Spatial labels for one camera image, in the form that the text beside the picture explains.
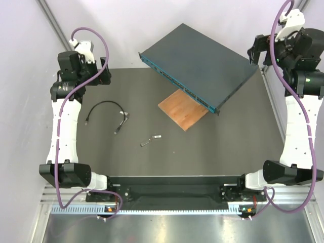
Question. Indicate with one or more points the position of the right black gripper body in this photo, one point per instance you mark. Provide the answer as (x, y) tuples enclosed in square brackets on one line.
[(262, 43)]

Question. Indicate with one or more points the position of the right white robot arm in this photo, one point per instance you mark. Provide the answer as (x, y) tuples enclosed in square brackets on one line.
[(298, 55)]

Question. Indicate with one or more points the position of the wooden board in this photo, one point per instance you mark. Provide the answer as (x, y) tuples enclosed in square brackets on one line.
[(182, 109)]

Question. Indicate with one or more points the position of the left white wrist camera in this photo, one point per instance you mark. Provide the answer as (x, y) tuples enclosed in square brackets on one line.
[(84, 47)]

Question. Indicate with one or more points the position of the slotted cable duct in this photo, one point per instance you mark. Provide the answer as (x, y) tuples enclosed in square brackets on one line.
[(109, 210)]

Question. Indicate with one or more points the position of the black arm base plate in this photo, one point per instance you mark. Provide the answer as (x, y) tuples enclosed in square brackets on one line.
[(182, 192)]

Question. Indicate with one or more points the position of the blue network switch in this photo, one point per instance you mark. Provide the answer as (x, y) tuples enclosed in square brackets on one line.
[(204, 69)]

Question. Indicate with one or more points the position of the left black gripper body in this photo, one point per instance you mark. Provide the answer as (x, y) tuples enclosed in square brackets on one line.
[(88, 70)]

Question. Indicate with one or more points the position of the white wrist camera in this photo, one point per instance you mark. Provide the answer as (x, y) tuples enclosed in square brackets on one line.
[(294, 21), (84, 47)]

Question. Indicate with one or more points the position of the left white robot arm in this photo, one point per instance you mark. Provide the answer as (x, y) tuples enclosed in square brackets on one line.
[(62, 168)]

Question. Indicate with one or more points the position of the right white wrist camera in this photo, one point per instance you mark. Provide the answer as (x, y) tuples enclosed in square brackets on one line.
[(294, 21)]

